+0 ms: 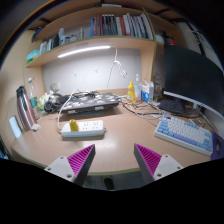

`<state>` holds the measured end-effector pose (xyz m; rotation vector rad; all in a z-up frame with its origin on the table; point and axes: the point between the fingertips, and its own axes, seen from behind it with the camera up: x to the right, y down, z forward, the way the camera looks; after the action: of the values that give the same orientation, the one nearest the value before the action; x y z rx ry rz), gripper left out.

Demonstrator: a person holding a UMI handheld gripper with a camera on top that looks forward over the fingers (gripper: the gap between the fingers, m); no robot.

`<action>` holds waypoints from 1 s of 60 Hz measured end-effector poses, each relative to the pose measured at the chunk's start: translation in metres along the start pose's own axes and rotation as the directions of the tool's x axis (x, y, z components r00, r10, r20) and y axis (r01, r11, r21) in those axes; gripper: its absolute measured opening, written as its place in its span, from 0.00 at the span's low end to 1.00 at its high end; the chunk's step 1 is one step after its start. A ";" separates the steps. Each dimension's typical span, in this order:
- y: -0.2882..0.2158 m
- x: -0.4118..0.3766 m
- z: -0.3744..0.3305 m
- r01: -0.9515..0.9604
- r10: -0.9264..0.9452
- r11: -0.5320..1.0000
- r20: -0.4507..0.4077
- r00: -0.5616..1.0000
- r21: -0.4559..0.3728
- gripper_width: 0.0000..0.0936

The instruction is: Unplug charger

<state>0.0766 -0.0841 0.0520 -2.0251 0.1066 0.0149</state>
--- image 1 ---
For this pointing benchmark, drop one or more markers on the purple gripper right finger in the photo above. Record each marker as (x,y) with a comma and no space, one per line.
(154,166)

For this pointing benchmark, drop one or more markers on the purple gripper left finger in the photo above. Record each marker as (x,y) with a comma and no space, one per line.
(75,167)

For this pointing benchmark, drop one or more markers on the yellow charger plug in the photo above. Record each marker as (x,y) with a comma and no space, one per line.
(73,125)

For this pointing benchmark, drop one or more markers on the white power strip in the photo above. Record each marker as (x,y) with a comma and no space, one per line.
(86,129)

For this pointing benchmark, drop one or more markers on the blue white mechanical keyboard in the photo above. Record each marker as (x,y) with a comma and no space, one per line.
(185,134)

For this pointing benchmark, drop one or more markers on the black stickered laptop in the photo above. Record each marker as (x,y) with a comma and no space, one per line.
(90,102)

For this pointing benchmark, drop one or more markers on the white small device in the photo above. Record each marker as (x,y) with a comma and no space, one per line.
(15,128)

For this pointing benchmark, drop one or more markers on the black headphones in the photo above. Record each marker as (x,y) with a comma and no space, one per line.
(54,103)

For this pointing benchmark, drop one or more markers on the purple mouse pad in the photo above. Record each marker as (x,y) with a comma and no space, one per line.
(218,147)

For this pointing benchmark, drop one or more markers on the yellow squeeze bottle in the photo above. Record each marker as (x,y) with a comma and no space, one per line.
(131,93)

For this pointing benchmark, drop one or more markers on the blue white carton box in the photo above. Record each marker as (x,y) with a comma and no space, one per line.
(147,91)

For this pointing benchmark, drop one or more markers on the clear spray bottle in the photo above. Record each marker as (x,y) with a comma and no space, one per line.
(137,86)

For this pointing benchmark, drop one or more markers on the clear plastic water bottle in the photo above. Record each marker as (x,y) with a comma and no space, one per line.
(33,99)

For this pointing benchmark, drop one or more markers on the black curved monitor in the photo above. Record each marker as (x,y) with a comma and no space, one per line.
(193,77)

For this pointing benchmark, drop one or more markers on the white LED light bar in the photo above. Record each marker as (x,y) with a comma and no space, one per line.
(94,48)

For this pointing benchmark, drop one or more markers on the wooden shelf unit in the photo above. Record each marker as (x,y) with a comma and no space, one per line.
(78,14)

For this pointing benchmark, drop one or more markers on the row of books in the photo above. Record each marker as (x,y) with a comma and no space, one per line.
(125,25)

